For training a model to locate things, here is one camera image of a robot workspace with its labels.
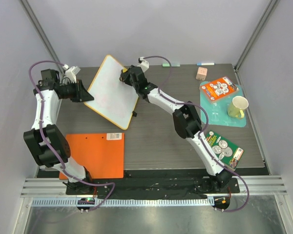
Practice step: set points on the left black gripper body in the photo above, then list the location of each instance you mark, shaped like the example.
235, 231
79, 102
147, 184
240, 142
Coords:
69, 91

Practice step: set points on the yellow-green paper cup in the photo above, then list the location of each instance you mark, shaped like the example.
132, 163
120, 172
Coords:
237, 107

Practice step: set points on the aluminium frame rail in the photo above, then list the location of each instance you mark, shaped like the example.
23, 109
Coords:
265, 185

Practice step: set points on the green packaged book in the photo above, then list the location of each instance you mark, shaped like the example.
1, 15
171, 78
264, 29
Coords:
228, 152

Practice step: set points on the orange plastic board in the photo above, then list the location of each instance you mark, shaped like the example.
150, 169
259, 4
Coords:
101, 153

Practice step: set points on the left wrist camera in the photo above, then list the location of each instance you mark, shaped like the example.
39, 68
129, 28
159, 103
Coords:
70, 73

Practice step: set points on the yellow framed whiteboard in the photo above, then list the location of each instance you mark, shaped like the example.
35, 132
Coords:
113, 99

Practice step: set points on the pink cube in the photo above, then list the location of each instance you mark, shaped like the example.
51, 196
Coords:
201, 73

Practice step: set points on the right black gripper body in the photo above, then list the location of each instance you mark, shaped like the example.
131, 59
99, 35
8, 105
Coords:
126, 76

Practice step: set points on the teal silicone mat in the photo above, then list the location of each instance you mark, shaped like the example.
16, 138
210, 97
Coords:
217, 112

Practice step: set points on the orange toy box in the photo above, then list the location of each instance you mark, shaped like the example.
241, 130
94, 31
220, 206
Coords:
218, 89

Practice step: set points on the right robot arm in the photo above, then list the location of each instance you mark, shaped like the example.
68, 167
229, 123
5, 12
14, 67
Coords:
187, 123

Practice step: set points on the blue white marker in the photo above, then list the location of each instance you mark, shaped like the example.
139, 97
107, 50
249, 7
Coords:
206, 64

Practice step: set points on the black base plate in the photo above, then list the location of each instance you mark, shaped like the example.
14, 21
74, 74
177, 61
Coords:
145, 182

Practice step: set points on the white slotted cable duct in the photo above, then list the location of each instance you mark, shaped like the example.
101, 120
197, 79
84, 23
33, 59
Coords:
89, 202

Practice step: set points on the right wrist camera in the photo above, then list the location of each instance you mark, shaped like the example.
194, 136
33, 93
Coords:
143, 64

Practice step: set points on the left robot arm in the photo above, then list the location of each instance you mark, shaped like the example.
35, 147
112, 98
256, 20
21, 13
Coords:
45, 142

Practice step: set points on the green marker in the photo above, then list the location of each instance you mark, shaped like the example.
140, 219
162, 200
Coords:
171, 65

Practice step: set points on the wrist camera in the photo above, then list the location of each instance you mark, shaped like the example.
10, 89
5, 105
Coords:
143, 64
70, 73

